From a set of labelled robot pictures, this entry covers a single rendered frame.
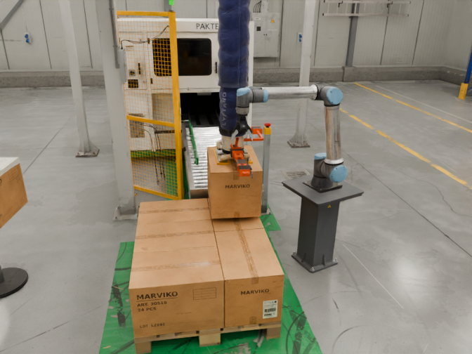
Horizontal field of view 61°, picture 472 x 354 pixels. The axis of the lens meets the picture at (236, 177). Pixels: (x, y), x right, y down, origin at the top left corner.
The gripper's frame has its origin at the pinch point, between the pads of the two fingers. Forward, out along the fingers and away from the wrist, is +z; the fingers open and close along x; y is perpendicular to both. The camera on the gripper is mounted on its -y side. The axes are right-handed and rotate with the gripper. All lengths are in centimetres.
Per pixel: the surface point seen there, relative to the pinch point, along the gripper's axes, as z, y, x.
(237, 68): -47, 30, 1
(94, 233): 129, 105, 132
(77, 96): 38, 348, 187
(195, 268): 74, -44, 36
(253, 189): 42.6, 9.7, -12.4
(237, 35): -69, 29, 1
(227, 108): -16.2, 33.1, 6.7
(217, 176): 30.7, 10.4, 16.1
